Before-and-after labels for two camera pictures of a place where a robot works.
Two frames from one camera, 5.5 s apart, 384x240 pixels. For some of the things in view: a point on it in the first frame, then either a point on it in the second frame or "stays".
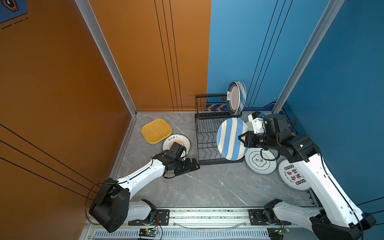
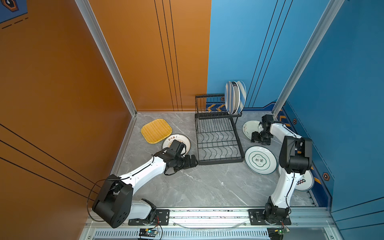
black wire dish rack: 210,110 stays
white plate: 243,96 stays
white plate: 233,97 stays
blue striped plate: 229,145 to 229,97
